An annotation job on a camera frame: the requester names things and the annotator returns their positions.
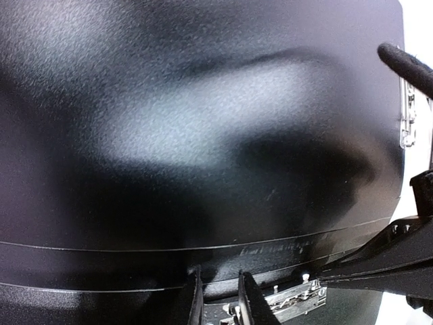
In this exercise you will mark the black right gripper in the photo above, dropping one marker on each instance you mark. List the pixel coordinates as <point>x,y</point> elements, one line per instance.
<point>396,260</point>

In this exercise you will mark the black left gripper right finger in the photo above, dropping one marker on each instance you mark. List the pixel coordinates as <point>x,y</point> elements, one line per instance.
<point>254,309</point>

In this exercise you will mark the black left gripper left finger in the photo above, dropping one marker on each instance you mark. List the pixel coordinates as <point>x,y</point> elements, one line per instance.
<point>188,307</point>

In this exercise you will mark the black clip file folder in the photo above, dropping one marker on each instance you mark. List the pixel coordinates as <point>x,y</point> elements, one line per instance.
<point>140,139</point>

